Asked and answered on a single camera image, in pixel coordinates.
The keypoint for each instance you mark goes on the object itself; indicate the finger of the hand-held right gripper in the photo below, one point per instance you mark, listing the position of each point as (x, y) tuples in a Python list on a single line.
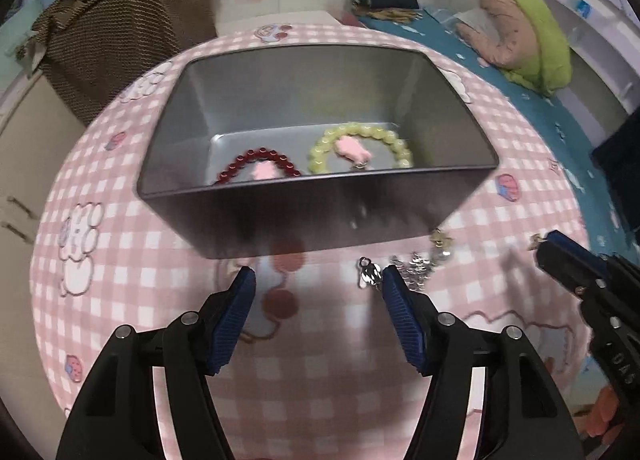
[(575, 246), (560, 265)]

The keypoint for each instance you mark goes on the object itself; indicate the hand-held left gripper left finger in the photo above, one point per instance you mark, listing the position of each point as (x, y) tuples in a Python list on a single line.
[(232, 320)]

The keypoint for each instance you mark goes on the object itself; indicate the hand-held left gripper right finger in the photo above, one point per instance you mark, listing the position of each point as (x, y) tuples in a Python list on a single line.
[(405, 325)]

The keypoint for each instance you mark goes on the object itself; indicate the grey metal box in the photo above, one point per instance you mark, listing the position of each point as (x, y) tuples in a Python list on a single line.
[(300, 220)]

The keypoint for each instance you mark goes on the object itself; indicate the dark hanging garment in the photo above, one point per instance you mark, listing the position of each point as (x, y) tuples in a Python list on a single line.
[(620, 150)]

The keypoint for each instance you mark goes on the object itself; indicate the pink checkered tablecloth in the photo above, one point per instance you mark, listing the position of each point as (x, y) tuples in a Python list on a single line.
[(125, 240)]

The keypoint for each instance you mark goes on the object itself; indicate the pink and green plush toy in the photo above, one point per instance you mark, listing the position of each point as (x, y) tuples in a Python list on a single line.
[(545, 45)]

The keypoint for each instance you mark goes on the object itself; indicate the pink plush pillow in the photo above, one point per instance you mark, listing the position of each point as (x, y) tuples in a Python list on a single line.
[(505, 35)]

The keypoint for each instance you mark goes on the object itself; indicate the white pillow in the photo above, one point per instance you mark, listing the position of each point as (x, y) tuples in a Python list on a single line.
[(462, 19)]

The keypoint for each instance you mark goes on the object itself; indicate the cream cabinet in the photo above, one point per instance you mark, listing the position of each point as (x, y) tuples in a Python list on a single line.
[(30, 165)]

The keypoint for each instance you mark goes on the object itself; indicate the tan stockings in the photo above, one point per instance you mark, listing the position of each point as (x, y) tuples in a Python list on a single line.
[(395, 15)]

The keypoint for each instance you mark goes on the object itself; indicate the mint green drawer cabinet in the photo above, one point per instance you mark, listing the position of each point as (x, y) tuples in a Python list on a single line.
[(20, 40)]

